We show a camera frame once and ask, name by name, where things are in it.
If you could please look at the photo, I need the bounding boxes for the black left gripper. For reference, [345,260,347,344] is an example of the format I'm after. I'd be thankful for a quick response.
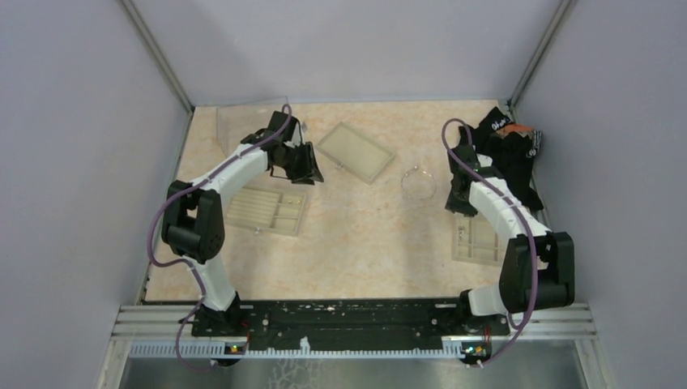
[276,141,325,186]

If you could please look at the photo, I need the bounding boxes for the silver pearl-tipped bangle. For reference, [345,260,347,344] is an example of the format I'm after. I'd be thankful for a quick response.
[400,166,437,201]

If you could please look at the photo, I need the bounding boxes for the clear acrylic box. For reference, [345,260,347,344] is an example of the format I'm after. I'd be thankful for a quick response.
[216,96,288,157]

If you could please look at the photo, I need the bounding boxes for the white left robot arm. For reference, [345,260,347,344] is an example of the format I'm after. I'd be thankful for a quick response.
[149,104,324,336]

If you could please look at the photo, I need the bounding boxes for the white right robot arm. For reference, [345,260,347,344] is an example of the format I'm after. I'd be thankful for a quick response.
[447,145,575,334]

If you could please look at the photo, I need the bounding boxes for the black cloth pile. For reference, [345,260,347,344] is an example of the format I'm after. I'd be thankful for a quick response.
[459,107,544,212]

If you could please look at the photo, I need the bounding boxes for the shallow beige open tray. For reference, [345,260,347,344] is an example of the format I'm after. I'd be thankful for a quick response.
[316,122,395,185]

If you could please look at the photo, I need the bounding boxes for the beige compartment tray right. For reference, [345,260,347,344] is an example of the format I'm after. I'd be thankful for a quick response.
[452,214,507,267]

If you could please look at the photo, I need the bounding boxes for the beige ring-slot tray left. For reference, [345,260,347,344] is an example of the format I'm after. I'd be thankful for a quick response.
[224,186,307,237]

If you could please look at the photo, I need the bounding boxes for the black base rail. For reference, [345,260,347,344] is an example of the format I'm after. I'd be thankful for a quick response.
[191,297,510,352]

